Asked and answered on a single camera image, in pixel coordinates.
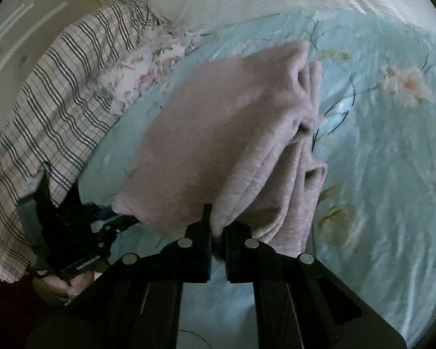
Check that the plaid checked blanket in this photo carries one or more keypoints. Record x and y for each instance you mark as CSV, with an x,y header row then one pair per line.
x,y
58,98

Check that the person's left forearm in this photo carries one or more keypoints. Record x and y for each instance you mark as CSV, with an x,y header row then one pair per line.
x,y
14,316

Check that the person's left hand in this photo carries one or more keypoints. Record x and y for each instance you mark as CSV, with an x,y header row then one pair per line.
x,y
72,289

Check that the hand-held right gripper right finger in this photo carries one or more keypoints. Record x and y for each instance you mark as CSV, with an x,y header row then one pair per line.
x,y
238,261

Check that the pinkish grey knit sweater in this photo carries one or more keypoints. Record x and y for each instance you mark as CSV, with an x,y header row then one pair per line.
x,y
210,123

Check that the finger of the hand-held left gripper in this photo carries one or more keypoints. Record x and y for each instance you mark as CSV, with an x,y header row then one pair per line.
x,y
123,222

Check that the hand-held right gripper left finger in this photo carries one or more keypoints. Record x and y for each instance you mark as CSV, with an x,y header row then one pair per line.
x,y
200,260

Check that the light blue floral bedsheet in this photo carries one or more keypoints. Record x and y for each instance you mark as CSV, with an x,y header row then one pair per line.
x,y
378,152

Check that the white floral cloth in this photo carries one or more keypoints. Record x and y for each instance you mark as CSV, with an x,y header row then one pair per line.
x,y
141,69

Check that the white wardrobe door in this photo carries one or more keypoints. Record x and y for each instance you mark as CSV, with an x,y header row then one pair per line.
x,y
29,25

